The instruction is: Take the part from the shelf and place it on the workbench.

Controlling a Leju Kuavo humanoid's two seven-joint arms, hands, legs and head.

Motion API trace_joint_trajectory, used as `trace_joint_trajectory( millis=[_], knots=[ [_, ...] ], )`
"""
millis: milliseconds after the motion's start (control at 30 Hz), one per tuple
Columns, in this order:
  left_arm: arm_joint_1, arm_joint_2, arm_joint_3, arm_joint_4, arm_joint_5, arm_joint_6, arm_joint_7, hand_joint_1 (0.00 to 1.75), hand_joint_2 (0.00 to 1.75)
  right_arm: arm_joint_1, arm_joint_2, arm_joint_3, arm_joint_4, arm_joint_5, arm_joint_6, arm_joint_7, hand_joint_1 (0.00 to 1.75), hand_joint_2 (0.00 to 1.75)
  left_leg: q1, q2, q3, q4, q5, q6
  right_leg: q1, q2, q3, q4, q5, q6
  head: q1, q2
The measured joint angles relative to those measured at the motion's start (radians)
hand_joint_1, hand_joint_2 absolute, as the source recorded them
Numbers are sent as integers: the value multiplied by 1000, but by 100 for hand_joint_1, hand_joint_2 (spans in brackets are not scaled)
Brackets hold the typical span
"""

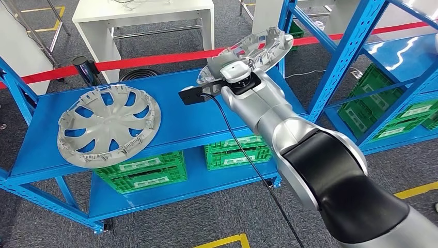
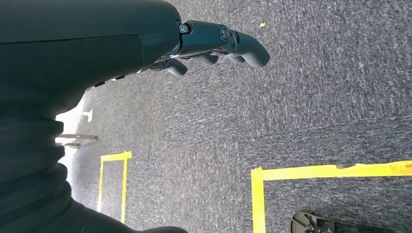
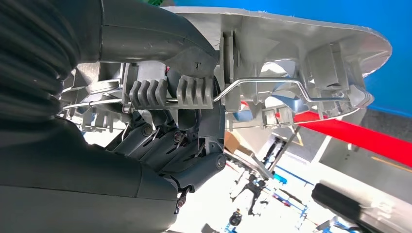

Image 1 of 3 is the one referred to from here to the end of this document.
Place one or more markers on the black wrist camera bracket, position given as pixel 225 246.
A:
pixel 191 95

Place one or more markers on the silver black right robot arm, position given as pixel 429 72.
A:
pixel 260 106

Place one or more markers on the white cabinet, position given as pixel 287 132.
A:
pixel 24 51

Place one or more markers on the blue metal shelf rack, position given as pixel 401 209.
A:
pixel 421 68
pixel 164 106

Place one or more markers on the metal tube frame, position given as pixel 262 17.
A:
pixel 57 36

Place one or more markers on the grey plastic wheel cover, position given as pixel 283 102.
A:
pixel 279 44
pixel 106 125

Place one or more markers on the red barrier belt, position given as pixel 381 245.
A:
pixel 154 61

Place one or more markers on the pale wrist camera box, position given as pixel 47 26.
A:
pixel 236 72

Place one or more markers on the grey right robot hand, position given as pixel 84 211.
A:
pixel 215 63

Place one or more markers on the black belt stanchion post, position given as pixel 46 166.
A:
pixel 85 72

